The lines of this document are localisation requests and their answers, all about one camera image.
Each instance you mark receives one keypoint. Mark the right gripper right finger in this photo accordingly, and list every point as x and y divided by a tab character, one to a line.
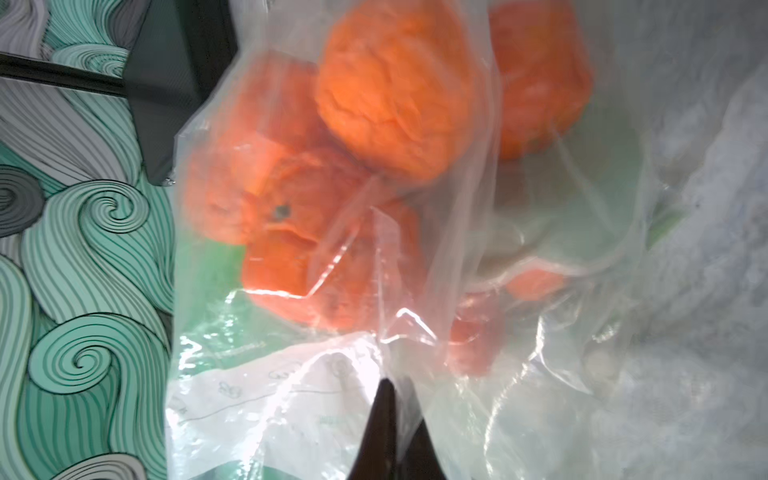
420	461

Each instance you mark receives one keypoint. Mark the blue-zip bag of oranges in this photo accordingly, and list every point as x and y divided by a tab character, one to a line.
463	197

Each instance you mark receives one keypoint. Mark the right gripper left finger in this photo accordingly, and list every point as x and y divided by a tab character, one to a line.
376	458

